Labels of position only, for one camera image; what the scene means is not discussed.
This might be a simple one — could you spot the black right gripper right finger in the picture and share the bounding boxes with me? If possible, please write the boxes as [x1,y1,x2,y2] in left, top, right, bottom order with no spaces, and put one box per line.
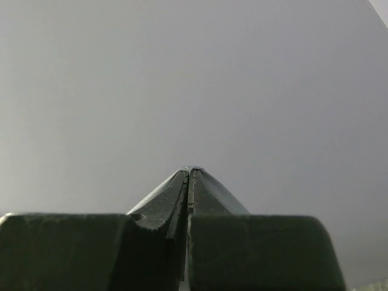
[187,213,346,290]

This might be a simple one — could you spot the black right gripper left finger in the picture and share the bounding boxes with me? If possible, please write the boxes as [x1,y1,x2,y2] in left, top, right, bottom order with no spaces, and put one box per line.
[0,171,189,291]

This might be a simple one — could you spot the grey pillowcase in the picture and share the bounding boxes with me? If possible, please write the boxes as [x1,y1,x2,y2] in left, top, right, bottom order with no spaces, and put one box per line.
[128,166,249,215]

